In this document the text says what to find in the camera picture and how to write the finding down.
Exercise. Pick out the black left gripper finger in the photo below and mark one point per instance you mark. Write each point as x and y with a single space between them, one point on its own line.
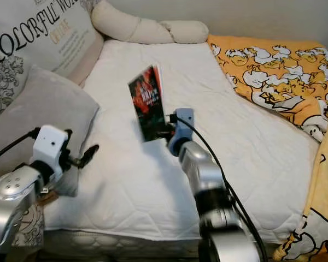
91 155

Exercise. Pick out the plain grey pillow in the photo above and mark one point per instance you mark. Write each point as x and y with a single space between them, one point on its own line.
44 109

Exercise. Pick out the large white grey-printed pillow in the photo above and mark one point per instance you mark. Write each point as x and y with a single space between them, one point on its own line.
44 33

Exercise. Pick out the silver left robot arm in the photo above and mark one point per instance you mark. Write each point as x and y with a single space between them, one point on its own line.
13 188

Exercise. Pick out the white quilted mattress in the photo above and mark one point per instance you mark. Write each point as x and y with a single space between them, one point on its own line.
131 191

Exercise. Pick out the grey quilted bed base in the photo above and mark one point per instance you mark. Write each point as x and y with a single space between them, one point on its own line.
131 245

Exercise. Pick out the cream bolster pillow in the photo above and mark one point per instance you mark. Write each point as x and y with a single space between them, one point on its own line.
142 30

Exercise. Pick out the orange duck print blanket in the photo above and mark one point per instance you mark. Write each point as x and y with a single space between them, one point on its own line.
273 65

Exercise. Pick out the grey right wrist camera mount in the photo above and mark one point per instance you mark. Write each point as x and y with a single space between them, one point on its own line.
183 123

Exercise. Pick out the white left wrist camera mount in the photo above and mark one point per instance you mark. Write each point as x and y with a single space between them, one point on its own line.
50 144

